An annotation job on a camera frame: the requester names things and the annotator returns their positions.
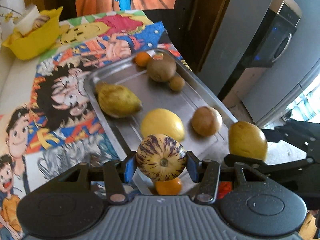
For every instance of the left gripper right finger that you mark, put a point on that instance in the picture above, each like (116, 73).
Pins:
(206, 173)

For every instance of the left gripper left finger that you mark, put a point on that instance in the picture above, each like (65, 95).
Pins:
(117, 173)

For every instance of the small orange kumquat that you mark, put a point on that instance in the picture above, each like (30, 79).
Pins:
(142, 58)
(169, 187)

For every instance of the striped pepino melon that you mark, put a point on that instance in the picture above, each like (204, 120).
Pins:
(161, 158)

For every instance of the brown round sapodilla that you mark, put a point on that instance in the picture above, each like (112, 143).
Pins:
(206, 121)

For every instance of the yellow-green mango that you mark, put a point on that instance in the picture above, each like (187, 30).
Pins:
(247, 140)

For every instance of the yellow lemon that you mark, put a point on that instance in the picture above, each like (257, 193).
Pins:
(162, 121)

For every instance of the green-yellow blemished pear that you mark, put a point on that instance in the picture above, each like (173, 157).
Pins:
(117, 101)

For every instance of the small brown longan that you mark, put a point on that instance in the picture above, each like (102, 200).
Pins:
(177, 83)

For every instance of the large brown kiwi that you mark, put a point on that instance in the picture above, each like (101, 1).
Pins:
(161, 70)

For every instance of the person's right hand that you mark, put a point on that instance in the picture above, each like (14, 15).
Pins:
(309, 230)

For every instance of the colourful cartoon drawings mat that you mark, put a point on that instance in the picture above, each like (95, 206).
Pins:
(59, 120)

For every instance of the metal baking tray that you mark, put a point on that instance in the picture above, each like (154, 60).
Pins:
(124, 133)

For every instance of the grey appliance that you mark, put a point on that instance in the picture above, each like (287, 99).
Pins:
(265, 53)

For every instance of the yellow plastic bowl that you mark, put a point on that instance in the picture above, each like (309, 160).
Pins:
(36, 41)

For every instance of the striped melon in bowl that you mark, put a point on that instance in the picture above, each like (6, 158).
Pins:
(40, 21)

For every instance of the white plastic jar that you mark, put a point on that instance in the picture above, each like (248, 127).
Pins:
(24, 23)

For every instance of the yellow flower twig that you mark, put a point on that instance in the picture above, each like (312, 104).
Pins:
(8, 13)

